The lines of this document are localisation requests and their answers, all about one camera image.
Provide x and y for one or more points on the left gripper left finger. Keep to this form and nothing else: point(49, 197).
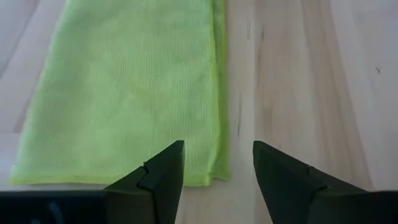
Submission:
point(133, 205)

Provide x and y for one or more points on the green microfiber towel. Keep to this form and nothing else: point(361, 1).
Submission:
point(124, 93)

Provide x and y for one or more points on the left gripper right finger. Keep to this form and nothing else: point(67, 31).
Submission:
point(311, 202)

